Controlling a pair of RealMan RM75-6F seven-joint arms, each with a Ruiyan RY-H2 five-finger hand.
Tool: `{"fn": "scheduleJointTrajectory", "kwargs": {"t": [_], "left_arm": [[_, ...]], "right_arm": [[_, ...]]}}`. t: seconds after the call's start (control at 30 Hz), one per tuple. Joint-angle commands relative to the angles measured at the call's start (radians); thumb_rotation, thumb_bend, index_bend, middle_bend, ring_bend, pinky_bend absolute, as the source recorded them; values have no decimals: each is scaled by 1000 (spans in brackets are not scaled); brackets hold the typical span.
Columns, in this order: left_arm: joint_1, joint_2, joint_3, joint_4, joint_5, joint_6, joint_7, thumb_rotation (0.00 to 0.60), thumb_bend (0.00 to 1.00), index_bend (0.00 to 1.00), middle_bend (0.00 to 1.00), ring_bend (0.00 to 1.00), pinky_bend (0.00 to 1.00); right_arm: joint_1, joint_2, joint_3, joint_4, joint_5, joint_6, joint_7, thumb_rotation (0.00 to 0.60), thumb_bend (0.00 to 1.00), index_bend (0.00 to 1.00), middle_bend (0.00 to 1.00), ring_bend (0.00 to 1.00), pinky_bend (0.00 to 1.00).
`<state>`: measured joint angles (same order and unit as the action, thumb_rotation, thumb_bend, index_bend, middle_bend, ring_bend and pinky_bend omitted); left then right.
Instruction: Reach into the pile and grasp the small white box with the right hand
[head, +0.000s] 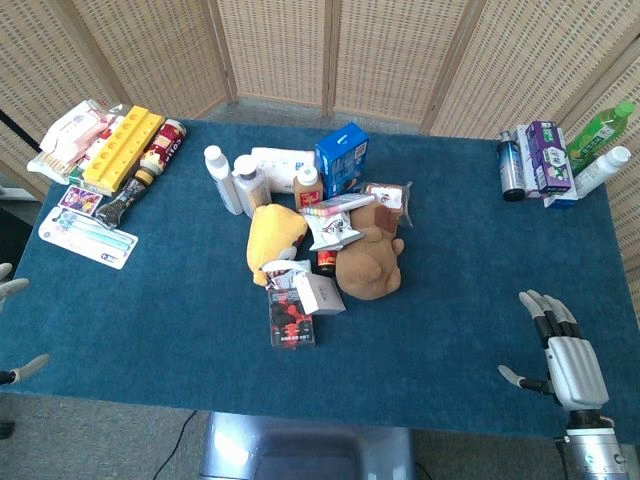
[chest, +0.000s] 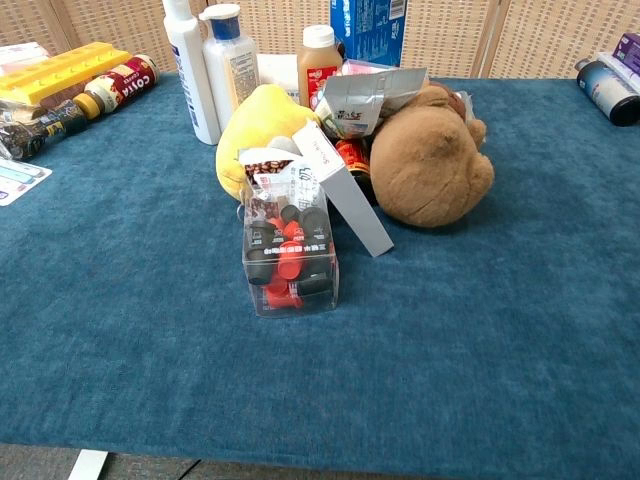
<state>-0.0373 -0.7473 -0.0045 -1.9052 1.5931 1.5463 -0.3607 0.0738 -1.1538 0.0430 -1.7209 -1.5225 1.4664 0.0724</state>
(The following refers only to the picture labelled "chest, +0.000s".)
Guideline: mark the brown plush toy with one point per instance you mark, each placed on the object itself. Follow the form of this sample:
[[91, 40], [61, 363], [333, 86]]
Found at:
[[425, 170]]

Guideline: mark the white pump bottle blue label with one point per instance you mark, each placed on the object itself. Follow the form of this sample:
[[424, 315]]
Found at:
[[231, 70]]

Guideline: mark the woven wicker folding screen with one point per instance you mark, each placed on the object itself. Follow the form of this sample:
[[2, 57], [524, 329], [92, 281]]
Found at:
[[550, 35]]

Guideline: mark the white table leg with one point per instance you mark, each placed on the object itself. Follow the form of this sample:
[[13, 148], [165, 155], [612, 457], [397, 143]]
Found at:
[[87, 465]]

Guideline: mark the coffee bean print packet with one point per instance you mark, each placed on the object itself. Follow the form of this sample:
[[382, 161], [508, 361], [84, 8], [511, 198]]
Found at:
[[265, 167]]

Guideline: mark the slim white cardboard box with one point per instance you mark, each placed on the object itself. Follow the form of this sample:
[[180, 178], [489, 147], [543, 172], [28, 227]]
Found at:
[[345, 200]]

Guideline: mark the blue cardboard carton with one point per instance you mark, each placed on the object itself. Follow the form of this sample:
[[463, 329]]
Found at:
[[372, 30]]

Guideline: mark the red Costa coffee bottle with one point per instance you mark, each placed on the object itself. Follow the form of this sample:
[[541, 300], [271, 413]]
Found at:
[[125, 85]]

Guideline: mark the yellow plastic tray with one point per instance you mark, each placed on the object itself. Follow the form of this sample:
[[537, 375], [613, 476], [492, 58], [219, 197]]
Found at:
[[55, 70]]

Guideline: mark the tall white lotion bottle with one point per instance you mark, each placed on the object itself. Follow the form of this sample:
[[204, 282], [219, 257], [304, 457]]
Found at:
[[187, 75]]

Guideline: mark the brown juice bottle white cap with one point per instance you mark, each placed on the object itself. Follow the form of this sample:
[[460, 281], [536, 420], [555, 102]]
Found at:
[[318, 65]]

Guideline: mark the dark patterned snack packet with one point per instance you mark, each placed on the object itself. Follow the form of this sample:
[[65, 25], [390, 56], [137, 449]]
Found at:
[[35, 130]]

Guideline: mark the white and blue flat card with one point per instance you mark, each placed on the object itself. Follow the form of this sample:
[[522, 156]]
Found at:
[[15, 182]]

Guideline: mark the clear plastic box of capsules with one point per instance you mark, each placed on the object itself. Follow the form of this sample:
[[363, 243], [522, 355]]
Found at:
[[292, 260]]

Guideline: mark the silver foil snack pouch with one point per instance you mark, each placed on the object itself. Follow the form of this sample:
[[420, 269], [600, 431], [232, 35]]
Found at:
[[365, 100]]

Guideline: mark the purple and white box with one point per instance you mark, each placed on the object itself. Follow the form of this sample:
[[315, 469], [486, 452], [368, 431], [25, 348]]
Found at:
[[627, 55]]

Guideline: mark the blue velvet tablecloth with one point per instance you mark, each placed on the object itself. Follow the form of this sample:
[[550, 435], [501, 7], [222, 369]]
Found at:
[[150, 300]]

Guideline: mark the dark blue cylindrical can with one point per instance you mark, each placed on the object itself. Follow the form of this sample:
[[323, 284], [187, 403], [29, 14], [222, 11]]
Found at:
[[607, 92]]

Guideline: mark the white milk sachet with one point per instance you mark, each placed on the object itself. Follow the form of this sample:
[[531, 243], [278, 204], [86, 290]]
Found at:
[[302, 182]]

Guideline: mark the pink and white box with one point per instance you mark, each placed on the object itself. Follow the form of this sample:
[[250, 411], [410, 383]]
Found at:
[[20, 52]]

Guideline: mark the red and black can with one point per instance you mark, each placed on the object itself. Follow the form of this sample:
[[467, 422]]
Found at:
[[356, 162]]

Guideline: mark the yellow plush toy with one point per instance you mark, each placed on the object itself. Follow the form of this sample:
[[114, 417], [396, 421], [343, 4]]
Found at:
[[260, 130]]

